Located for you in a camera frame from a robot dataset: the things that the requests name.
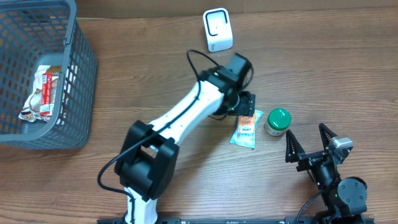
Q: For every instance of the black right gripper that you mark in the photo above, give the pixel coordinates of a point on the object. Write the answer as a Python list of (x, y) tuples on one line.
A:
[(295, 155)]

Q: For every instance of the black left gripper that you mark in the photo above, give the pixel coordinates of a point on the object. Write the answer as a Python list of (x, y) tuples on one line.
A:
[(247, 106)]

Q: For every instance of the teal orange snack packet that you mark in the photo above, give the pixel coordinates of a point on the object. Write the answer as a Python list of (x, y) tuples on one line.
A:
[(245, 133)]

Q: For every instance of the green lid jar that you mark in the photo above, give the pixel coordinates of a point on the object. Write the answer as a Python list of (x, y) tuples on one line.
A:
[(278, 121)]

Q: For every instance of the brown white snack bag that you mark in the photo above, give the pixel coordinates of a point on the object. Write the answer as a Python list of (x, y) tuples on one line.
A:
[(39, 104)]

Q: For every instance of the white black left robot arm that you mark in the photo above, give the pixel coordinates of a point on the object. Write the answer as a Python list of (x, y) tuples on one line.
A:
[(149, 152)]

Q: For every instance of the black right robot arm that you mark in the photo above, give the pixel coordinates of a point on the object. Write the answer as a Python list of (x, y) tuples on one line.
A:
[(344, 199)]

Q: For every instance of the white barcode scanner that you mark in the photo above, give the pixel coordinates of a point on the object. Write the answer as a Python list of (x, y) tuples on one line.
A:
[(218, 29)]

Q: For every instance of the grey plastic mesh basket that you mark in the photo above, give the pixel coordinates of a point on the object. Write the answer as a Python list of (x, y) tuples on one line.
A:
[(35, 33)]

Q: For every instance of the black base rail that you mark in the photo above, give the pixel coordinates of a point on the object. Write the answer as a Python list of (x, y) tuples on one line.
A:
[(286, 220)]

